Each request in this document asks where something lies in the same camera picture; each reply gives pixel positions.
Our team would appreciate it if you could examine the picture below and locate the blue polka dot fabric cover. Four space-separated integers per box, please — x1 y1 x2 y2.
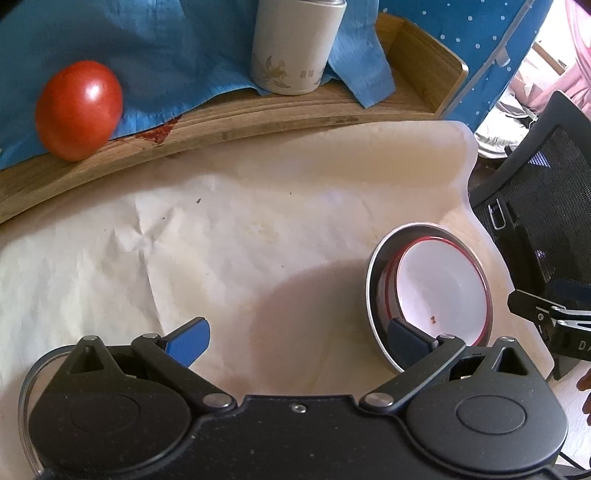
379 0 555 134

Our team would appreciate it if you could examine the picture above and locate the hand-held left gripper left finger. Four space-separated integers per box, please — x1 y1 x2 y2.
53 316 238 411

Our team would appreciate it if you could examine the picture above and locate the grey white crumpled cloth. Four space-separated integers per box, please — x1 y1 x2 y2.
475 90 539 160

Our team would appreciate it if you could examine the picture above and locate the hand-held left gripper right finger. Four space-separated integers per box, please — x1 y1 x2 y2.
359 318 541 414

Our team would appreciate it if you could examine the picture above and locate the deep steel bowl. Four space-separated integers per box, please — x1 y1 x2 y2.
366 223 494 374

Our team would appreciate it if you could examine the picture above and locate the light blue hanging shirt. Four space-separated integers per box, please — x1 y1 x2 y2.
0 0 396 169

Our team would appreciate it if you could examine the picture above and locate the cream paper table cover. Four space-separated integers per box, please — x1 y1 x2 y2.
0 120 555 462

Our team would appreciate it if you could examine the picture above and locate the person's right hand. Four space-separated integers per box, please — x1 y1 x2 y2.
577 369 591 414

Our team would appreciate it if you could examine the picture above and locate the black mesh office chair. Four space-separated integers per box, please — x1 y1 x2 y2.
467 90 591 384

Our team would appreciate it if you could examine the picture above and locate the wooden tray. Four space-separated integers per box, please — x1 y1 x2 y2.
0 12 469 225

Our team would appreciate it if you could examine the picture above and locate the white thermos cup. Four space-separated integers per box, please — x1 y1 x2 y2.
250 0 348 96

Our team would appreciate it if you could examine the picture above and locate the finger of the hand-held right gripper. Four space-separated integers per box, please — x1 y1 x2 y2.
507 290 591 326
547 278 591 308

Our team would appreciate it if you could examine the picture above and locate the red tomato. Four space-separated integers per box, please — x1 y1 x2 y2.
35 60 124 162

